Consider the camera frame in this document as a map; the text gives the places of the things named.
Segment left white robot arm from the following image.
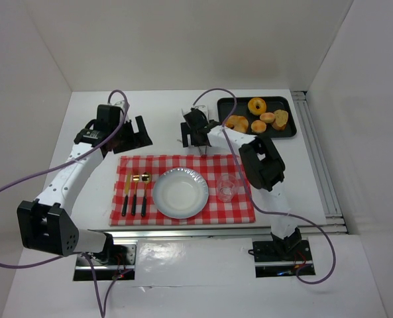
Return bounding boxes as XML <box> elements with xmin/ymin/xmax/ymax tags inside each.
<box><xmin>17</xmin><ymin>105</ymin><xmax>152</xmax><ymax>260</ymax></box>

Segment black baking tray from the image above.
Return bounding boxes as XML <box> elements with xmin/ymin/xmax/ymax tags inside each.
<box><xmin>217</xmin><ymin>96</ymin><xmax>298</xmax><ymax>139</ymax></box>

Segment small round bun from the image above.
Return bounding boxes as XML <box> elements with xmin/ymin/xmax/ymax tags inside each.
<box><xmin>251</xmin><ymin>120</ymin><xmax>267</xmax><ymax>134</ymax></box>
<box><xmin>259</xmin><ymin>112</ymin><xmax>275</xmax><ymax>124</ymax></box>

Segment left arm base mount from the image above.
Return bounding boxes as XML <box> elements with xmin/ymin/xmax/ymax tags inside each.
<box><xmin>73</xmin><ymin>242</ymin><xmax>137</xmax><ymax>282</ymax></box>

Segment white grey-rimmed plate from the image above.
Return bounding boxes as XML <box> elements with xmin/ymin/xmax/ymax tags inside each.
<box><xmin>152</xmin><ymin>167</ymin><xmax>209</xmax><ymax>219</ymax></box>

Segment baguette bread slice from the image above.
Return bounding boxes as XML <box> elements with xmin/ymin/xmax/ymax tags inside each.
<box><xmin>272</xmin><ymin>109</ymin><xmax>289</xmax><ymax>131</ymax></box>

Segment clear drinking glass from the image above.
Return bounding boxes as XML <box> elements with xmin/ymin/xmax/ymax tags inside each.
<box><xmin>217</xmin><ymin>174</ymin><xmax>239</xmax><ymax>203</ymax></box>

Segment gold fork black handle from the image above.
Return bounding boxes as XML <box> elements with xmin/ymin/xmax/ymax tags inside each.
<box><xmin>131</xmin><ymin>174</ymin><xmax>140</xmax><ymax>217</ymax></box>

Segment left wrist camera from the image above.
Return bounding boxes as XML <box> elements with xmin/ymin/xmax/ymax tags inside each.
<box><xmin>112</xmin><ymin>100</ymin><xmax>129</xmax><ymax>114</ymax></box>

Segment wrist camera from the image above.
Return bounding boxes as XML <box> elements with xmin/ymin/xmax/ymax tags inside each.
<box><xmin>193</xmin><ymin>105</ymin><xmax>209</xmax><ymax>118</ymax></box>
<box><xmin>112</xmin><ymin>100</ymin><xmax>129</xmax><ymax>114</ymax></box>

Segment glazed ring donut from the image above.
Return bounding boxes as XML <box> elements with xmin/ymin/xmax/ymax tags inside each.
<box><xmin>247</xmin><ymin>97</ymin><xmax>267</xmax><ymax>116</ymax></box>

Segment aluminium rail frame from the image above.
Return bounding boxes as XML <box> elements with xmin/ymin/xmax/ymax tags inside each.
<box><xmin>291</xmin><ymin>91</ymin><xmax>349</xmax><ymax>235</ymax></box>

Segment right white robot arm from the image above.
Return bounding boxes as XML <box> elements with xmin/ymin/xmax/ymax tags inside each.
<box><xmin>181</xmin><ymin>108</ymin><xmax>302</xmax><ymax>260</ymax></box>

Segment red checkered cloth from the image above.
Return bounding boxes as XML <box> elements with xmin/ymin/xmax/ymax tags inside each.
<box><xmin>109</xmin><ymin>154</ymin><xmax>256</xmax><ymax>227</ymax></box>

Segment silver metal tongs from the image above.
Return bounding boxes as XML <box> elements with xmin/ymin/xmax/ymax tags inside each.
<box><xmin>181</xmin><ymin>107</ymin><xmax>213</xmax><ymax>158</ymax></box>

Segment large brown bagel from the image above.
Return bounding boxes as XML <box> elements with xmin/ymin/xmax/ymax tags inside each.
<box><xmin>225</xmin><ymin>115</ymin><xmax>249</xmax><ymax>134</ymax></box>

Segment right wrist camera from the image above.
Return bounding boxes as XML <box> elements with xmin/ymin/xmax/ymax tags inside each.
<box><xmin>193</xmin><ymin>105</ymin><xmax>209</xmax><ymax>118</ymax></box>

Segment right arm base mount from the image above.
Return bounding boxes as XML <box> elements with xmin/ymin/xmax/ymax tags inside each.
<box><xmin>248</xmin><ymin>240</ymin><xmax>315</xmax><ymax>278</ymax></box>

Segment gold spoon black handle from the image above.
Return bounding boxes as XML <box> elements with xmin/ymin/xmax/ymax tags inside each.
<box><xmin>140</xmin><ymin>172</ymin><xmax>152</xmax><ymax>218</ymax></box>

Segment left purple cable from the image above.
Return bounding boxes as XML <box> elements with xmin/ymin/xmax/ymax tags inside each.
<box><xmin>0</xmin><ymin>89</ymin><xmax>131</xmax><ymax>318</ymax></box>

